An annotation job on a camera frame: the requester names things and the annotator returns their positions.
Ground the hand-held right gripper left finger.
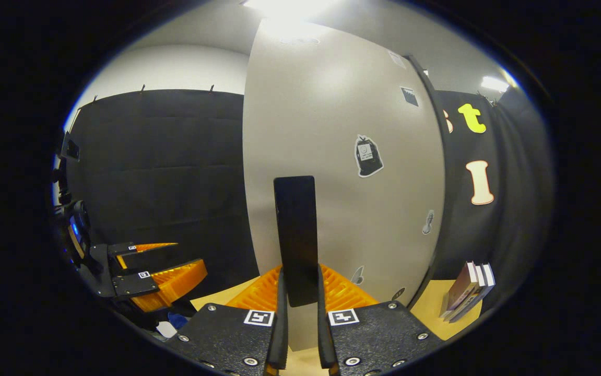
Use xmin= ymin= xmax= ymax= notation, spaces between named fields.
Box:
xmin=162 ymin=265 xmax=289 ymax=376

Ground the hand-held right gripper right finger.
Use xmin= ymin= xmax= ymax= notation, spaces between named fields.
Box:
xmin=317 ymin=264 xmax=444 ymax=376

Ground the black door handle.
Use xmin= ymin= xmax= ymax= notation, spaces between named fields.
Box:
xmin=273 ymin=175 xmax=319 ymax=308

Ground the grey cabinet door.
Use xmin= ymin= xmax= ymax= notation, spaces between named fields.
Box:
xmin=242 ymin=18 xmax=446 ymax=351

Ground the black backdrop cloth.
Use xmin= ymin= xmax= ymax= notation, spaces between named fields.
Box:
xmin=52 ymin=89 xmax=554 ymax=314

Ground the ceiling light panel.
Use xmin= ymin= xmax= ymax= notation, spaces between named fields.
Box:
xmin=480 ymin=76 xmax=511 ymax=93
xmin=243 ymin=0 xmax=337 ymax=19

